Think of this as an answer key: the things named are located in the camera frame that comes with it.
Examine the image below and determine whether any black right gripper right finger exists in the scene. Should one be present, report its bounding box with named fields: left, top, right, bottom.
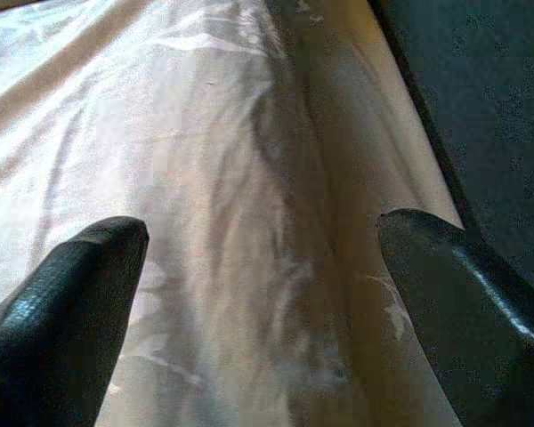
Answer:
left=377, top=207, right=534, bottom=427

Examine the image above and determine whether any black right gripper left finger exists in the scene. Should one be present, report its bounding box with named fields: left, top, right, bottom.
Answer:
left=0, top=215, right=150, bottom=427

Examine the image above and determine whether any grey floral pillow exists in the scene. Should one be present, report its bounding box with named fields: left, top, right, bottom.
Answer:
left=0, top=0, right=466, bottom=427

